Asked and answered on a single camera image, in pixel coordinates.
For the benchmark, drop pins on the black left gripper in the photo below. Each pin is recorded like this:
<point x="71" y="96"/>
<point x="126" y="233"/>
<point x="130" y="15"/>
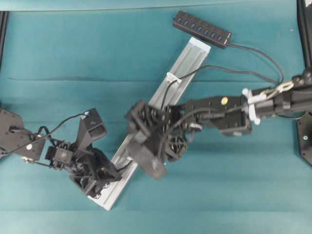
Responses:
<point x="89" y="169"/>

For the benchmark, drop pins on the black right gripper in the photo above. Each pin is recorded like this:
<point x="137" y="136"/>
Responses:
<point x="166" y="123"/>

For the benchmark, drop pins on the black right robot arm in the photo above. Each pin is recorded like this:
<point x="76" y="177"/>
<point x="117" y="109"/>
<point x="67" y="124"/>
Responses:
<point x="235" y="115"/>

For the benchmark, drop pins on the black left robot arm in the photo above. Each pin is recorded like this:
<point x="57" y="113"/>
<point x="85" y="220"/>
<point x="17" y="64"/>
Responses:
<point x="14" y="138"/>

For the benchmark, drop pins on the black USB hub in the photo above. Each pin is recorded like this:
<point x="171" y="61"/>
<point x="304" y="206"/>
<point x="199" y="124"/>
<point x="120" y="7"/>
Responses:
<point x="202" y="30"/>

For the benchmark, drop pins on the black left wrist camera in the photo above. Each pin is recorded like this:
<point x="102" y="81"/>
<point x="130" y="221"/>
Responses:
<point x="91" y="128"/>

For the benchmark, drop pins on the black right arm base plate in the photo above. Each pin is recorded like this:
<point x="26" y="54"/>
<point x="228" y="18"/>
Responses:
<point x="304" y="132"/>

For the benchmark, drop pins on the black camera stand frame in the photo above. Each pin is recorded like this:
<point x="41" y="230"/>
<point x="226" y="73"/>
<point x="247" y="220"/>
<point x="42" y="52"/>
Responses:
<point x="304" y="21"/>

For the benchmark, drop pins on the black table frame rail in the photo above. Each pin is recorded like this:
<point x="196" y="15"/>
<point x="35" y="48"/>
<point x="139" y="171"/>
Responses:
<point x="3" y="26"/>

